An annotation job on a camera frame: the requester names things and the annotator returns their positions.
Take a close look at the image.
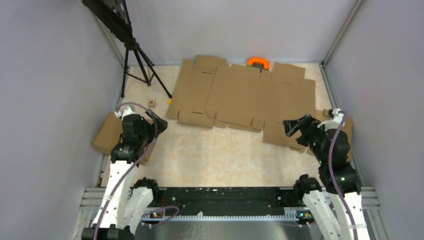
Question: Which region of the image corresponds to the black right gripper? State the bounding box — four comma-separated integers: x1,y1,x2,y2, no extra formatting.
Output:
282,113,330,164

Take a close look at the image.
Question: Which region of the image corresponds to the folded brown cardboard box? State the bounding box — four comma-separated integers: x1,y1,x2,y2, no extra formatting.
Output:
92,112,155,165

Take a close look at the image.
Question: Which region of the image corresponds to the orange green grey toy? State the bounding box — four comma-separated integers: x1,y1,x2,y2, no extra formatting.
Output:
246,57,270,73

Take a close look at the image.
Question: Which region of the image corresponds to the aluminium frame rail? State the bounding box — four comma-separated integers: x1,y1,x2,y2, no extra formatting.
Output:
71,187,392,240

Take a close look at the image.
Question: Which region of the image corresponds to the flat cardboard blank at right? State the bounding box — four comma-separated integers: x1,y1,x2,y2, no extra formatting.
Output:
263,108,353,153

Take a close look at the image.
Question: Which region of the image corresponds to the large cardboard box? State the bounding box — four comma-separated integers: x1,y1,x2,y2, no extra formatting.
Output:
205,62,316,131

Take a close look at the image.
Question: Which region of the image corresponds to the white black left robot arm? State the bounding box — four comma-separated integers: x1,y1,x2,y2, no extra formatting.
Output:
80,102,168,240

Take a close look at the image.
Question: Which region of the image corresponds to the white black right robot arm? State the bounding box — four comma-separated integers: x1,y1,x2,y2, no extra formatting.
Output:
282,108,371,240

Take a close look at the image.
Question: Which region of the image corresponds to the small wooden letter cube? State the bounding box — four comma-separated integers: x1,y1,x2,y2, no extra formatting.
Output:
148,99,157,109

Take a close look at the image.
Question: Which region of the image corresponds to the black tripod stand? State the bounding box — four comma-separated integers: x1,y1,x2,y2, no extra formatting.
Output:
82,0,173,99

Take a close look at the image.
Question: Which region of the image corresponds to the flat cardboard blank underneath left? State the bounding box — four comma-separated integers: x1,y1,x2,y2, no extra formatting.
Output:
166,55,227,129

